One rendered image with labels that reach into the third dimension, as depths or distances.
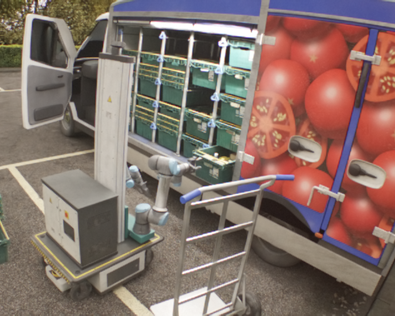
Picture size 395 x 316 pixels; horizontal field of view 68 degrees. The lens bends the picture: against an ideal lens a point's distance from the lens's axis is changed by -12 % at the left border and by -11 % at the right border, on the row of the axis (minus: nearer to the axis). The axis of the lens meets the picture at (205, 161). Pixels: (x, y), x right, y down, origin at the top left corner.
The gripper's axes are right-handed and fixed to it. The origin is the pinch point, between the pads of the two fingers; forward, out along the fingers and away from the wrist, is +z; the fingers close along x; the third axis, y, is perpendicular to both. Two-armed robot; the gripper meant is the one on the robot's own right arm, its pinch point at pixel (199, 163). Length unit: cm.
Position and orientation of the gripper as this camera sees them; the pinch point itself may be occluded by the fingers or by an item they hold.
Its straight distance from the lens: 298.6
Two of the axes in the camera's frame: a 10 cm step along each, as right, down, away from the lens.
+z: 6.8, -2.0, 7.1
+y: -7.3, -3.3, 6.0
